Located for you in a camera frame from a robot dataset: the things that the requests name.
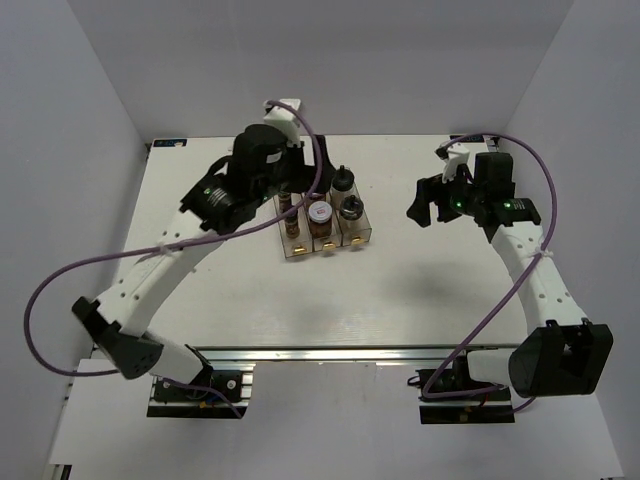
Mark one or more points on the blue label sticker right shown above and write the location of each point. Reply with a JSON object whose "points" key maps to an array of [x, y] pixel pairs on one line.
{"points": [[467, 138]]}

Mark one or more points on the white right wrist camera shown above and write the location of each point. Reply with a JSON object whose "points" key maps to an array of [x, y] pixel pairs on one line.
{"points": [[453, 154]]}

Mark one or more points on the middle clear organizer bin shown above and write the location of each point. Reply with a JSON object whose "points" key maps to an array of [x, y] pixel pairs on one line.
{"points": [[328, 243]]}

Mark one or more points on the right clear organizer bin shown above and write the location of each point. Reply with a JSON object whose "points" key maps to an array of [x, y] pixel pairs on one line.
{"points": [[357, 232]]}

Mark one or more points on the white salt shaker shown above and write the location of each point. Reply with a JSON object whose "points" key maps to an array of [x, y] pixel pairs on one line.
{"points": [[342, 185], [351, 208]]}

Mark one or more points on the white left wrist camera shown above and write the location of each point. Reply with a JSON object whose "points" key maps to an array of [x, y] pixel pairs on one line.
{"points": [[285, 121]]}

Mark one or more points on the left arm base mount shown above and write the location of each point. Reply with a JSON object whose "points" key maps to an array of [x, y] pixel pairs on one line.
{"points": [[223, 395]]}

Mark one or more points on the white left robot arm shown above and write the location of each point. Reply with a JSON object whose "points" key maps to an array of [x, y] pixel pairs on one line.
{"points": [[118, 319]]}

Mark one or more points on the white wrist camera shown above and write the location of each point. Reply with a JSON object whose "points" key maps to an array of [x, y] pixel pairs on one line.
{"points": [[453, 154], [285, 121]]}

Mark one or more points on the blue label sticker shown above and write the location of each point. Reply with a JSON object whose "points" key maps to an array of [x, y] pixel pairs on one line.
{"points": [[467, 138], [169, 143]]}

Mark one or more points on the aluminium table edge rail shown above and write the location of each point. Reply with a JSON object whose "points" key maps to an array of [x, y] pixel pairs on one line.
{"points": [[318, 354]]}

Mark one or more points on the clear organizer bin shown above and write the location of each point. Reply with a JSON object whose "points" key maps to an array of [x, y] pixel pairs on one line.
{"points": [[303, 244], [357, 232], [328, 243]]}

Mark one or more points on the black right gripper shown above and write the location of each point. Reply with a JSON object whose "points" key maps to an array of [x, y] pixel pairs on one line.
{"points": [[427, 191]]}

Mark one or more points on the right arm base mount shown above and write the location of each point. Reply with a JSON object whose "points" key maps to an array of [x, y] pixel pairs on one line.
{"points": [[485, 408]]}

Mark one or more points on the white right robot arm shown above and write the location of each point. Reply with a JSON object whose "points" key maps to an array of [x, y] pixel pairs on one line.
{"points": [[564, 353]]}

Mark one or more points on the blue label sticker left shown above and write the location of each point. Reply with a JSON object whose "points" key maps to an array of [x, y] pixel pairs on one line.
{"points": [[169, 143]]}

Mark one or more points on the small black-cap spice bottle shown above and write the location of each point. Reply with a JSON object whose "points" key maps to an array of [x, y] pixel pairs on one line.
{"points": [[291, 223]]}

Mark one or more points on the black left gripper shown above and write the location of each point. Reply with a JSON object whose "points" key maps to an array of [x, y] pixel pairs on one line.
{"points": [[305, 172]]}

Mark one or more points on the left clear organizer bin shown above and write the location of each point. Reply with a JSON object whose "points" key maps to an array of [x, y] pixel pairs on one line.
{"points": [[303, 244]]}

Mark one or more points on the brown jar white lid front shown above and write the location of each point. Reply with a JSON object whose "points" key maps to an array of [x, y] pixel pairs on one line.
{"points": [[320, 219]]}

